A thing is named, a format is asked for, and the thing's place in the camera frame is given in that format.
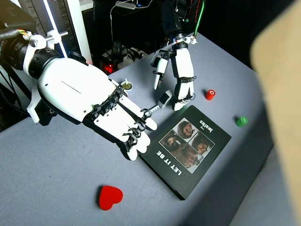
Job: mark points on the blurred tan panel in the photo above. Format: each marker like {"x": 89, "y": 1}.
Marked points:
{"x": 282, "y": 94}

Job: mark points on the grey table cloth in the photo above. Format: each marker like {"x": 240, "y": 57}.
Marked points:
{"x": 58, "y": 176}

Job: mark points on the red cylinder block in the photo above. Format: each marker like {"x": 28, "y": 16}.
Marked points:
{"x": 210, "y": 95}

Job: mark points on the green cylinder block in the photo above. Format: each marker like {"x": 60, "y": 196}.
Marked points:
{"x": 241, "y": 122}

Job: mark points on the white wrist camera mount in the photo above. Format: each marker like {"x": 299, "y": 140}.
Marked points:
{"x": 33, "y": 107}
{"x": 191, "y": 40}

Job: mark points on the white equipment stand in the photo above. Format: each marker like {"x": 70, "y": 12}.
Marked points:
{"x": 77, "y": 23}

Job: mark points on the silver box device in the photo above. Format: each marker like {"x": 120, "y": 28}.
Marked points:
{"x": 125, "y": 5}

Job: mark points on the red heart block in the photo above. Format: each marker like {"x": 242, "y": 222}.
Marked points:
{"x": 109, "y": 197}

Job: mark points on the small cup with stick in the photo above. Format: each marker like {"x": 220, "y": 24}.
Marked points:
{"x": 127, "y": 86}

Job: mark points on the power strip with plugs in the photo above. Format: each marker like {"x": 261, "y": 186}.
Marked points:
{"x": 117, "y": 50}

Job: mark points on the black Let It Be album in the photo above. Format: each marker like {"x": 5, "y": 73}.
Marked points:
{"x": 169, "y": 181}

